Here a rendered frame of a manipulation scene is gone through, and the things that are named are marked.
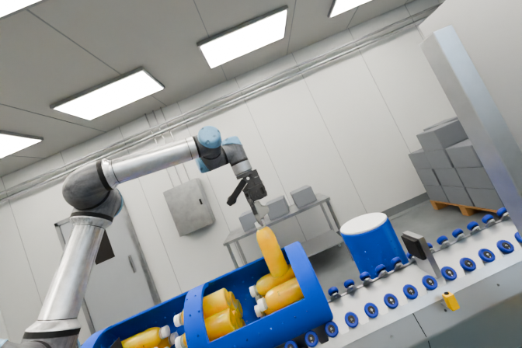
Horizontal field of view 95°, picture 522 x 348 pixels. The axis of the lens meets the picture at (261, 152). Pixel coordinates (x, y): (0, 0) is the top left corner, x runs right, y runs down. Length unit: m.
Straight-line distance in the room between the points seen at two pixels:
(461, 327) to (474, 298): 0.10
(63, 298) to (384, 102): 4.76
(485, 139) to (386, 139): 3.97
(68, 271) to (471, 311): 1.23
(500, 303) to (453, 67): 0.78
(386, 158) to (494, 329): 3.72
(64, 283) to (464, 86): 1.18
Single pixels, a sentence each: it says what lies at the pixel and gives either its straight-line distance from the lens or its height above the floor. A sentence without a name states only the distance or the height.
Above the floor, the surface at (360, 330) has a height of 0.93.
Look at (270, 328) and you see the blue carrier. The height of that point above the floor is 1.06.
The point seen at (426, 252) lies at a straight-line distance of 1.14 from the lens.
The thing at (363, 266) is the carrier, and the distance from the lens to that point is 1.59.
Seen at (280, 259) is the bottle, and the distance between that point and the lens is 0.98.
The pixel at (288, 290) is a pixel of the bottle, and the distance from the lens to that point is 0.97.
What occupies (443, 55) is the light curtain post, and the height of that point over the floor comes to 1.63.
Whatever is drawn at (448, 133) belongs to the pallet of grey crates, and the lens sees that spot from 3.87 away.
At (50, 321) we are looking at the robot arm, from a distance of 0.90.
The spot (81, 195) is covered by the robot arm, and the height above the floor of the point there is 1.68.
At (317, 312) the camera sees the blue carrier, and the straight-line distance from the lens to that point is 0.96.
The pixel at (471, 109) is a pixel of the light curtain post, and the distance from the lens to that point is 0.85.
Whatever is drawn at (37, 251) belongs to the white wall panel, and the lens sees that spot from 6.00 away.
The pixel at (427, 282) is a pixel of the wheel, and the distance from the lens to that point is 1.09.
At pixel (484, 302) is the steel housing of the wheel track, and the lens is 1.19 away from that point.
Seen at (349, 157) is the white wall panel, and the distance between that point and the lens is 4.51.
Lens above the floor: 1.53
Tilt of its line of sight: 5 degrees up
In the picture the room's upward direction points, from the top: 24 degrees counter-clockwise
